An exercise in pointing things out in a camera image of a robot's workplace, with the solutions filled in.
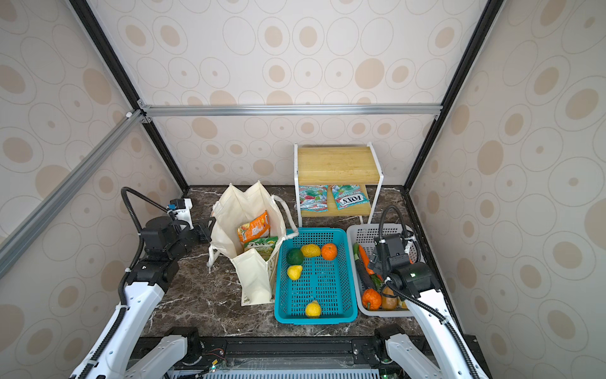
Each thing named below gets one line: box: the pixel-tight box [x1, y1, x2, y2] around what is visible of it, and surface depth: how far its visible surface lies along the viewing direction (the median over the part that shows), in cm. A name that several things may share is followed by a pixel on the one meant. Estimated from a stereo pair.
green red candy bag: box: [298, 184, 330, 213], surface depth 92 cm
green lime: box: [286, 247, 304, 266], surface depth 91 cm
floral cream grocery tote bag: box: [207, 180, 300, 306], surface depth 82 cm
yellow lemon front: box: [305, 300, 322, 319], surface depth 80 cm
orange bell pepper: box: [361, 288, 382, 311], surface depth 79 cm
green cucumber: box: [352, 242, 376, 290], surface depth 88 cm
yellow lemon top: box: [300, 243, 322, 258], surface depth 94 cm
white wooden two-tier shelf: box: [294, 141, 385, 228], surface depth 85 cm
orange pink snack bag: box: [236, 210, 271, 244], surface depth 93 cm
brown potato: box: [381, 285, 398, 311], surface depth 81 cm
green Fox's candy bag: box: [331, 183, 371, 211], surface depth 94 cm
